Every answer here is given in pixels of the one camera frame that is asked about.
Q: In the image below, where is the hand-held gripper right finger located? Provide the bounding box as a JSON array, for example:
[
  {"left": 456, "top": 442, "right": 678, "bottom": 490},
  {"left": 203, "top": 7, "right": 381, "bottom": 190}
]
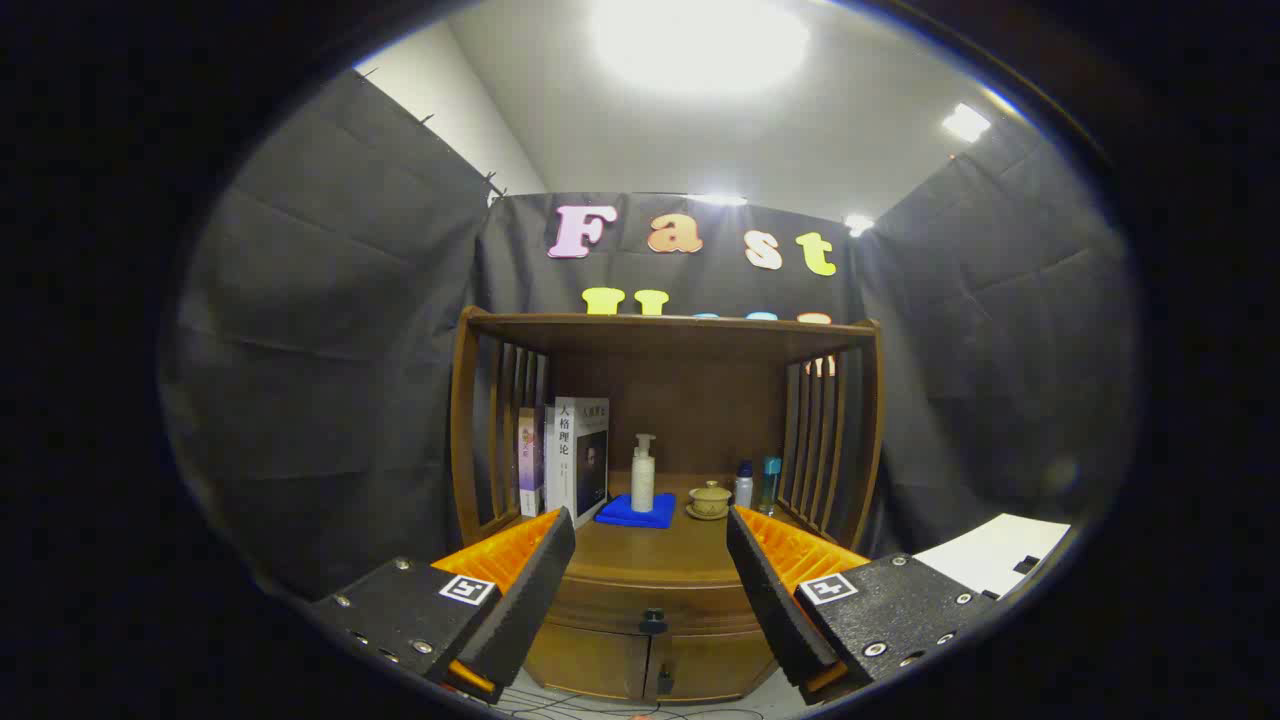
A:
[{"left": 726, "top": 505, "right": 999, "bottom": 706}]

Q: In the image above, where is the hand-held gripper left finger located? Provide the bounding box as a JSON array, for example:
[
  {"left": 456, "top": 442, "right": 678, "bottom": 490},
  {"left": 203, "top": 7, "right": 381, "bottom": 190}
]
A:
[{"left": 310, "top": 507, "right": 578, "bottom": 706}]

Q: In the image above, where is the white plastic machine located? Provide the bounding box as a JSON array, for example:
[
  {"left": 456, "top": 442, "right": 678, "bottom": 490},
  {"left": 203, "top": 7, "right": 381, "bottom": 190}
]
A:
[{"left": 915, "top": 513, "right": 1073, "bottom": 599}]

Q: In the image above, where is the white pump bottle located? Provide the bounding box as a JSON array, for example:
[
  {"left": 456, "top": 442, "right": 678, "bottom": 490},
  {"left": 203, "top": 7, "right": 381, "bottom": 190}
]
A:
[{"left": 630, "top": 433, "right": 658, "bottom": 514}]

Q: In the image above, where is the blue folded cloth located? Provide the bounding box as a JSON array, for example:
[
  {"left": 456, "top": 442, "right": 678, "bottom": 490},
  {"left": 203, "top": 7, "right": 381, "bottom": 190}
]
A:
[{"left": 594, "top": 492, "right": 678, "bottom": 530}]

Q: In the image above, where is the brown wooden drawer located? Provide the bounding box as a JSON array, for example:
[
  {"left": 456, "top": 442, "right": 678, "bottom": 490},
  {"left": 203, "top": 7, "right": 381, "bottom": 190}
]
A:
[{"left": 545, "top": 578, "right": 773, "bottom": 637}]

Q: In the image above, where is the wooden cabinet door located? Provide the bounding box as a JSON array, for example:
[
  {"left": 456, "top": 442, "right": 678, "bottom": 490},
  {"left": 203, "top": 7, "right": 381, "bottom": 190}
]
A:
[
  {"left": 645, "top": 630, "right": 779, "bottom": 703},
  {"left": 525, "top": 622, "right": 651, "bottom": 701}
]

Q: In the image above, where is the thin purple book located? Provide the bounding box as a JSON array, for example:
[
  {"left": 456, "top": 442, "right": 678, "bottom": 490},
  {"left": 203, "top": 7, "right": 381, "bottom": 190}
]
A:
[{"left": 518, "top": 406, "right": 546, "bottom": 518}]

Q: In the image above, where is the brown wooden cabinet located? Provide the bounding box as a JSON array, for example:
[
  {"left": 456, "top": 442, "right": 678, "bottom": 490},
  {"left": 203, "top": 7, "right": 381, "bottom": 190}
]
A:
[{"left": 450, "top": 305, "right": 886, "bottom": 703}]

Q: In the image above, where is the thick white portrait book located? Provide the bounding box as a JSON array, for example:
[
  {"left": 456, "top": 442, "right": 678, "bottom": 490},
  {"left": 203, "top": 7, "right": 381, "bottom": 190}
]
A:
[{"left": 552, "top": 396, "right": 611, "bottom": 529}]

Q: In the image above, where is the brown wooden countertop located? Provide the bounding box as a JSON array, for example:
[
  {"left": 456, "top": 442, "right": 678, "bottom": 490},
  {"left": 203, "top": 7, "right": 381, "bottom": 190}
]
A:
[{"left": 470, "top": 472, "right": 851, "bottom": 589}]

